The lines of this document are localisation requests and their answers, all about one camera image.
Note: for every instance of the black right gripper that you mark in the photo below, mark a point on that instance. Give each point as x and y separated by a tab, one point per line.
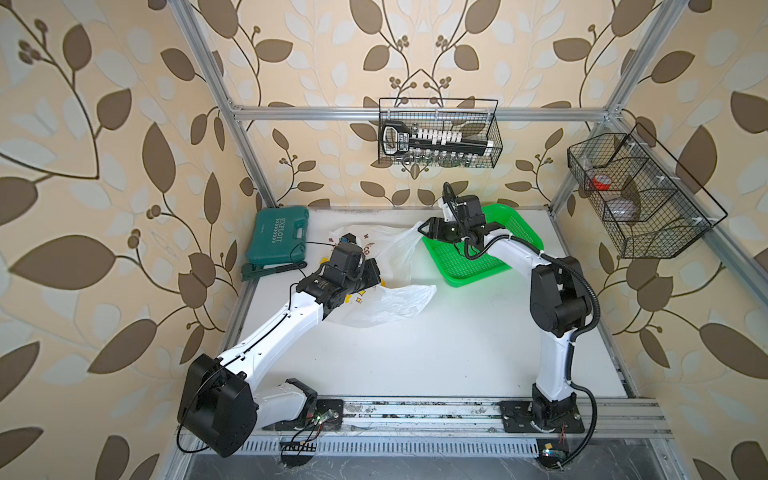
436	226

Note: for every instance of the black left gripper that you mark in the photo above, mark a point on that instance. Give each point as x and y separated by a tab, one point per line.
372	269

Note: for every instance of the white printed plastic bag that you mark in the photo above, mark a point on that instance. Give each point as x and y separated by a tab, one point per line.
396	297

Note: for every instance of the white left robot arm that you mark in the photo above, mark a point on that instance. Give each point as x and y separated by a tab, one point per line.
222	403

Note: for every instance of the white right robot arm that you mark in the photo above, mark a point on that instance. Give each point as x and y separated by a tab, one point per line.
562	304

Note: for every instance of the green plastic tool case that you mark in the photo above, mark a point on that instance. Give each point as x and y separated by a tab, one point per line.
279	236

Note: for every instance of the red tape roll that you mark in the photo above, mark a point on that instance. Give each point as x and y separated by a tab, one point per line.
601	182

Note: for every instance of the clear plastic piece in basket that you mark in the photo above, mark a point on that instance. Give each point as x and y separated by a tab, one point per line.
623	210

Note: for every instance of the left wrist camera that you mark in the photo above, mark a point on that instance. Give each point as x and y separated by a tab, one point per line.
348	242

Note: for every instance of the black wire basket back wall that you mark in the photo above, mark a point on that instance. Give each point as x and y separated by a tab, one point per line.
474	118

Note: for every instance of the black wire basket wall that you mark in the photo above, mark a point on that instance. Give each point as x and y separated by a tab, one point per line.
676	209
474	118

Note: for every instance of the black wire basket right wall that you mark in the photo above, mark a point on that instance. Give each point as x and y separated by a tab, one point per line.
676	209

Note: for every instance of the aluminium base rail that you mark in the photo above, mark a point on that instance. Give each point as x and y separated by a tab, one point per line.
447	427

